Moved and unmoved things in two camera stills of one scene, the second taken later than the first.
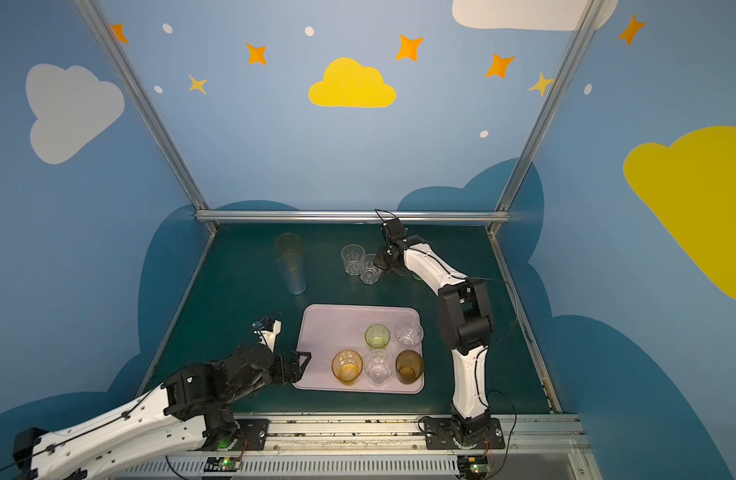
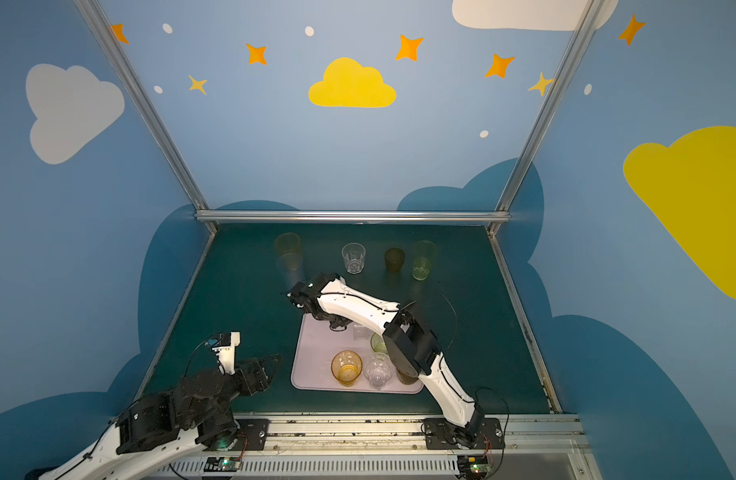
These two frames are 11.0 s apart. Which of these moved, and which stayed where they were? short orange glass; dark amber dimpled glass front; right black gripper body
Moved: right black gripper body
Stayed: short orange glass; dark amber dimpled glass front
